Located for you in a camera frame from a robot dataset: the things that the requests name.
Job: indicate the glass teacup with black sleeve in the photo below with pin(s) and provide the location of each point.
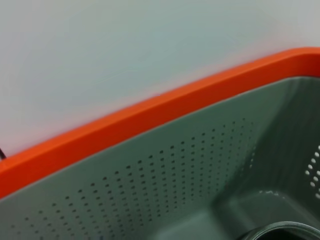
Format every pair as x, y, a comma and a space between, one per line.
287, 232

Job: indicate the grey-green perforated storage bin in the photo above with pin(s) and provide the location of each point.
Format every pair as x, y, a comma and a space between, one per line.
150, 187

